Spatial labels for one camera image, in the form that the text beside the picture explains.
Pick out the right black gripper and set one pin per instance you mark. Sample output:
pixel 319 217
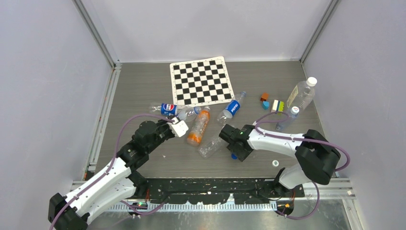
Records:
pixel 241 156

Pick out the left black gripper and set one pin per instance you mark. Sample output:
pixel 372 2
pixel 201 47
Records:
pixel 163 122

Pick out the blue cap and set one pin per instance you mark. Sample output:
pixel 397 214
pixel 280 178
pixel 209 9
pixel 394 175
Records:
pixel 234 156

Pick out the clear Pepsi bottle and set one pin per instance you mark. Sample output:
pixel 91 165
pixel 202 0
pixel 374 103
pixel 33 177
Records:
pixel 188 114

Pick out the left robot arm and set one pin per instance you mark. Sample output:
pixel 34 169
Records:
pixel 118 180

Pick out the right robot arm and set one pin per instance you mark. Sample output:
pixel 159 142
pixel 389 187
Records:
pixel 316 158

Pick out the crushed Pepsi bottle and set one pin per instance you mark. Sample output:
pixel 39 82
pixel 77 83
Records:
pixel 165 109

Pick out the orange drink bottle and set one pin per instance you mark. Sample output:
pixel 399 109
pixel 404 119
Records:
pixel 196 134

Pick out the clear empty plastic bottle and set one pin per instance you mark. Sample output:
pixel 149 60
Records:
pixel 212 147

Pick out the blue label Pepsi bottle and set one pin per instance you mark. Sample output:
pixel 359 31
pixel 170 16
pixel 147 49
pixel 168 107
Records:
pixel 231 109

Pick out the white green bottle cap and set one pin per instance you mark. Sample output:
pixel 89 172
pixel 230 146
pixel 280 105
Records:
pixel 275 163

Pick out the small water bottle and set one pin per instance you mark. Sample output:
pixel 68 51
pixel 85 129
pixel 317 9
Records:
pixel 292 115

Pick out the tall bottle white cap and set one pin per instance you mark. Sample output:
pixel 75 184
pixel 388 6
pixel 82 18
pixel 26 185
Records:
pixel 302 94

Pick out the blue toy block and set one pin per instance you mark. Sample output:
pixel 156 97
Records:
pixel 265 105

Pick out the orange toy block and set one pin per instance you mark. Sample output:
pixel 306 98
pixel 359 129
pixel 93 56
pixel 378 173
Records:
pixel 264 97

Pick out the white green toy block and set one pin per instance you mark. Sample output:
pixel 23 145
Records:
pixel 277 106

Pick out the checkerboard mat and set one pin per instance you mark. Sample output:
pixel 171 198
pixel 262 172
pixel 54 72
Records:
pixel 200 82

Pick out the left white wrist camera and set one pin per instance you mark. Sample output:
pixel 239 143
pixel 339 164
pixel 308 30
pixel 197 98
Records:
pixel 178 127

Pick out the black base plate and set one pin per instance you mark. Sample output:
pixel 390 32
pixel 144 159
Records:
pixel 213 192

